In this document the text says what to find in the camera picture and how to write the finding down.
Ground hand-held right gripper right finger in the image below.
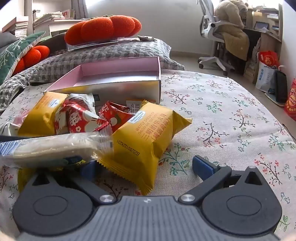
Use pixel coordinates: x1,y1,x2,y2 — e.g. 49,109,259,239
178,155,266,204

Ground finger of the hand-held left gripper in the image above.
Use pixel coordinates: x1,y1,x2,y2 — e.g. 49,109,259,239
0,136,28,142

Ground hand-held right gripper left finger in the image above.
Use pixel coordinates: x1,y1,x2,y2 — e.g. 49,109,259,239
31,160,115,205

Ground clear wafer packet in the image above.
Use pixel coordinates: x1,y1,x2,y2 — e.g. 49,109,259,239
0,132,115,168

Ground red and white snack packet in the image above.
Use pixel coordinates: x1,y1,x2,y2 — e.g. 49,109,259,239
54,96,110,135

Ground white cardboard box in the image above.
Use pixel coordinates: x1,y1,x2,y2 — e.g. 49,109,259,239
44,56,162,105

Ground grey quilted blanket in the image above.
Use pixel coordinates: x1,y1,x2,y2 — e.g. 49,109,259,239
0,70,35,109

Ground floral bed sheet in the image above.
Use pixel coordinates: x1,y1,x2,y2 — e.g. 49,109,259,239
0,68,296,241

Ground green pillow with white print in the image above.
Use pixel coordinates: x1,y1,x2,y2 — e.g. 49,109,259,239
0,31,45,85

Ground small orange pumpkin cushion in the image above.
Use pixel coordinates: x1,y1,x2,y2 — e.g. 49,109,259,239
13,45,50,75

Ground dark grey cushion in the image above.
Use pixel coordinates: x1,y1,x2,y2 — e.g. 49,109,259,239
0,31,18,48

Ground white and blue bag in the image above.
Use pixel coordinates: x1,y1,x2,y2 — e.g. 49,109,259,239
255,61,277,92

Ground stack of books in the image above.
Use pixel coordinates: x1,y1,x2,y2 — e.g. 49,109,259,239
33,9,77,26
2,17,29,39

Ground red printed bag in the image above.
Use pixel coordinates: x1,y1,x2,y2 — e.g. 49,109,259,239
284,79,296,121

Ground black bag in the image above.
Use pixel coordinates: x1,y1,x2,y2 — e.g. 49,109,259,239
275,70,288,103

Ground grey quilted pillow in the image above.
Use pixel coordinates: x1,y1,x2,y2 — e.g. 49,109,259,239
28,38,185,86

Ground red gift bag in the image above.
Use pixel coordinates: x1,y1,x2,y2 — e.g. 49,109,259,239
258,50,280,67

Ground silver foil wrapper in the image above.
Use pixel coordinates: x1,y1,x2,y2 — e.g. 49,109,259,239
137,35,158,42

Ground white office chair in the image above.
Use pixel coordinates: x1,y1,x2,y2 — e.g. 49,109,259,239
198,0,235,77

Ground tan coat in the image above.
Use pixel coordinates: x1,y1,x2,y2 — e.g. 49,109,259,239
214,0,250,61

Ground large orange pumpkin cushion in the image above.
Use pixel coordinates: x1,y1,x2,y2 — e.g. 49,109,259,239
64,15,142,45

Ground wooden desk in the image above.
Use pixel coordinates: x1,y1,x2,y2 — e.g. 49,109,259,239
243,3,284,75

